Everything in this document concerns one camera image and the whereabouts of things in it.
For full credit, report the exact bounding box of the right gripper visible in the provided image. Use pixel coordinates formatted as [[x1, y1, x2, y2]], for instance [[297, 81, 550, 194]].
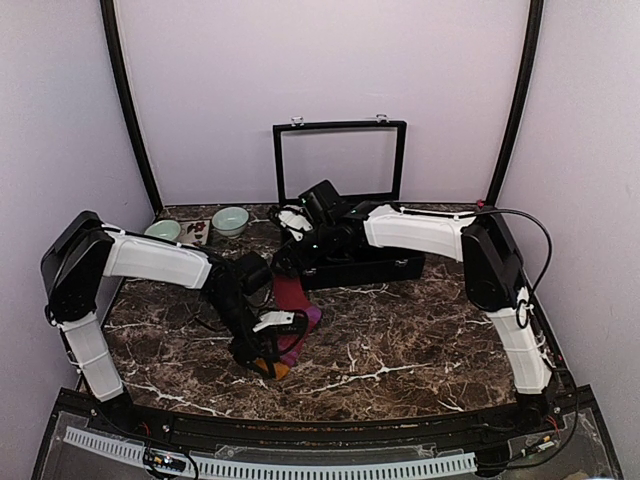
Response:
[[272, 220, 338, 278]]

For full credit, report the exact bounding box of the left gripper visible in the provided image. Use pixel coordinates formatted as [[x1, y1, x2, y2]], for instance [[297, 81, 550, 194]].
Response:
[[206, 292, 281, 378]]

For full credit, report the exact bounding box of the maroon striped sock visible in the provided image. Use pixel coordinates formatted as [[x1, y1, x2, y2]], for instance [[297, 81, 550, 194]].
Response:
[[248, 275, 322, 380]]

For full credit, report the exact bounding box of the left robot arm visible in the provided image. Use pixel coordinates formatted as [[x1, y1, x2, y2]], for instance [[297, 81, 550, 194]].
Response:
[[41, 211, 309, 436]]

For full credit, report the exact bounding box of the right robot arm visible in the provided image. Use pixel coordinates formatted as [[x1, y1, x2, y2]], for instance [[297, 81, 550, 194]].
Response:
[[272, 199, 553, 434]]

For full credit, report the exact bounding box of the right celadon bowl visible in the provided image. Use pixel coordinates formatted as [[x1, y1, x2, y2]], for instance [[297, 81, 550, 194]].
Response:
[[212, 206, 250, 238]]

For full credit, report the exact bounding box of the celadon bowl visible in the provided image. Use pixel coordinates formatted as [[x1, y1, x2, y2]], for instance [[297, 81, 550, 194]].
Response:
[[212, 206, 250, 238], [144, 219, 181, 241]]

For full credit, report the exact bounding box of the black display case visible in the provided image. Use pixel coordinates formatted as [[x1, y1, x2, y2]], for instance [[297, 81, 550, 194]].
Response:
[[272, 115, 425, 290]]

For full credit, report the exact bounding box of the floral coaster mat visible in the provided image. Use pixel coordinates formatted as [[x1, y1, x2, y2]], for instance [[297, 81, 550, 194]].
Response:
[[177, 220, 211, 247]]

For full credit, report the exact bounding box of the left celadon bowl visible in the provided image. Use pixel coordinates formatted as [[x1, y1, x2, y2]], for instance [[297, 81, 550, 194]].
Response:
[[144, 219, 181, 241]]

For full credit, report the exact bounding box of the small circuit board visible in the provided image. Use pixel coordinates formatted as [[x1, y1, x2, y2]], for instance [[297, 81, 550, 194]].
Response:
[[142, 450, 186, 473]]

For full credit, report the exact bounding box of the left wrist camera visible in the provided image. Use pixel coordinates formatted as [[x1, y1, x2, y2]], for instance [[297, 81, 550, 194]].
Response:
[[233, 251, 273, 308]]

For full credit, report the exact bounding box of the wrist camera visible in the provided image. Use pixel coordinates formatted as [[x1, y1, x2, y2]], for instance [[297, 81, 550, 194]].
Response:
[[299, 179, 351, 225], [233, 251, 273, 308]]

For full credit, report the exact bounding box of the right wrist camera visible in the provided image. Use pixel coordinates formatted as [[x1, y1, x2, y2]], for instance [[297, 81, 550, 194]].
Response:
[[299, 179, 351, 225]]

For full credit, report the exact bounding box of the white slotted cable duct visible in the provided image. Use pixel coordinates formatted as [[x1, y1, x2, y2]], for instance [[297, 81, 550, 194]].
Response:
[[63, 427, 477, 480]]

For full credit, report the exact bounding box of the black front rail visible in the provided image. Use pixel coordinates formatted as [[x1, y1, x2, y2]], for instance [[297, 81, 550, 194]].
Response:
[[54, 387, 596, 451]]

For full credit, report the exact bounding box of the left black frame post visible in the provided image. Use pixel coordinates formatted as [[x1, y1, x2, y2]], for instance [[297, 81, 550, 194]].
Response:
[[99, 0, 164, 215]]

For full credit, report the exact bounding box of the black frame post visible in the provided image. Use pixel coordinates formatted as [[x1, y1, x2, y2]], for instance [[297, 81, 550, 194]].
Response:
[[99, 0, 164, 215], [484, 0, 545, 206]]

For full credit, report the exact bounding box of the right black frame post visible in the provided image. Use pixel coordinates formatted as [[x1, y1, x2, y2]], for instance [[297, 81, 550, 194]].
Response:
[[484, 0, 545, 206]]

